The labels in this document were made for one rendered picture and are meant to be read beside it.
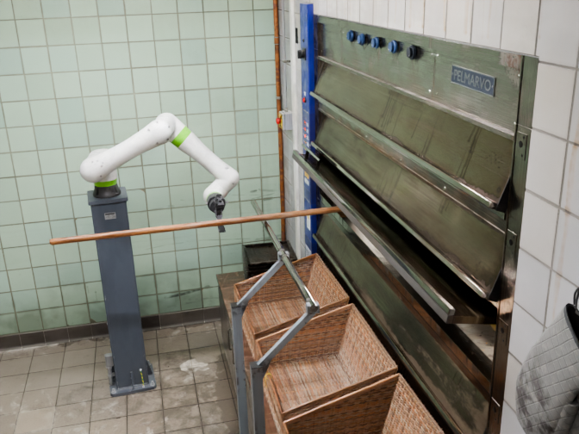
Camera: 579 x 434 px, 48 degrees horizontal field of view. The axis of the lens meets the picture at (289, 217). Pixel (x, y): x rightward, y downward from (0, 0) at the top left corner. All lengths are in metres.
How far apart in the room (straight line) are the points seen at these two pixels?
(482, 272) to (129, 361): 2.57
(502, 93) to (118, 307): 2.65
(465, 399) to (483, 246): 0.53
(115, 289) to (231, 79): 1.48
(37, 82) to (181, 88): 0.84
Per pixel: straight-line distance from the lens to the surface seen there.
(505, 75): 1.77
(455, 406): 2.24
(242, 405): 3.12
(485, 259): 1.90
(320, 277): 3.46
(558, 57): 1.56
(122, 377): 4.06
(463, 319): 1.86
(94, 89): 4.17
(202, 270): 4.54
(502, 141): 1.82
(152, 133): 3.28
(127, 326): 3.90
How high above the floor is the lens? 2.30
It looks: 21 degrees down
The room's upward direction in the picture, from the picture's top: 2 degrees counter-clockwise
